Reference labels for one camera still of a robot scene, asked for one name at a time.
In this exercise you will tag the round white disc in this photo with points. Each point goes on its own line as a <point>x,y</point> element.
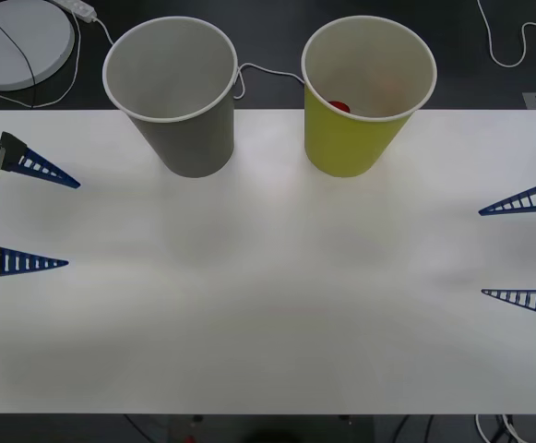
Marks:
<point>0,51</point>

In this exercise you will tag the yellow-green plastic waste bin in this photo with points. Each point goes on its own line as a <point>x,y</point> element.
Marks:
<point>346,147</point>

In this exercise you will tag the grey plastic waste bin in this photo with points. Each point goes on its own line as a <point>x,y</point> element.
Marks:
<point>189,143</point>

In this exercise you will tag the white power strip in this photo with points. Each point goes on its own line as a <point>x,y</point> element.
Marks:
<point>77,8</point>

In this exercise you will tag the small red item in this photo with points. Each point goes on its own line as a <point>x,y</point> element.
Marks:
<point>340,106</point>

